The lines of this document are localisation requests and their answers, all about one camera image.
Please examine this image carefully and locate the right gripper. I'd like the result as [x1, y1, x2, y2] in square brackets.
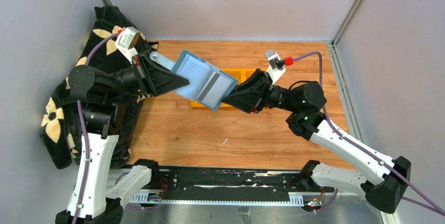
[220, 69, 299, 114]

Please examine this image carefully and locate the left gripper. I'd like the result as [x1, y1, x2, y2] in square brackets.
[105, 50, 190, 101]

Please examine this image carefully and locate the white striped credit card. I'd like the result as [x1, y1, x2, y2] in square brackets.
[196, 71, 238, 111]

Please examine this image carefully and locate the blue leather card holder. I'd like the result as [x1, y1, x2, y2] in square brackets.
[150, 49, 224, 101]

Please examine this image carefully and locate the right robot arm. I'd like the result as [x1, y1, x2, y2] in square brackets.
[222, 69, 411, 214]

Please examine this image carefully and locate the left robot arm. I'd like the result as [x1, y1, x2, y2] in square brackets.
[55, 52, 189, 223]

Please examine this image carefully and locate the right yellow bin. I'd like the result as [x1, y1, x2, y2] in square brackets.
[244, 68, 270, 82]

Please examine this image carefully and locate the yellow bin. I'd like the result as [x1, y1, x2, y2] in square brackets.
[244, 68, 270, 82]
[190, 101, 207, 109]
[222, 69, 243, 83]

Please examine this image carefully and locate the middle yellow bin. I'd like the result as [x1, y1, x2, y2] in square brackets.
[222, 69, 243, 83]

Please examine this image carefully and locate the left yellow bin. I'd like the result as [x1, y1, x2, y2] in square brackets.
[190, 101, 207, 109]

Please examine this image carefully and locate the black floral blanket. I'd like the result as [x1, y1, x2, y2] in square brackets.
[39, 5, 160, 170]

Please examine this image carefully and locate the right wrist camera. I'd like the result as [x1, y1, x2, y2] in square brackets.
[264, 49, 294, 84]

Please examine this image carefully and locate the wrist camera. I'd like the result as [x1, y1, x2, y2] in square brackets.
[264, 49, 294, 84]
[115, 27, 141, 63]

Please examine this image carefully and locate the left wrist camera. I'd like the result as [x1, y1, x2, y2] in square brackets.
[115, 27, 141, 63]

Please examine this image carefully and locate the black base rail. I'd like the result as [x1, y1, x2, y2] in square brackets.
[130, 166, 334, 207]

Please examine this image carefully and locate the right aluminium frame post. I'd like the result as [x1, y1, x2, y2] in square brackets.
[331, 0, 365, 48]

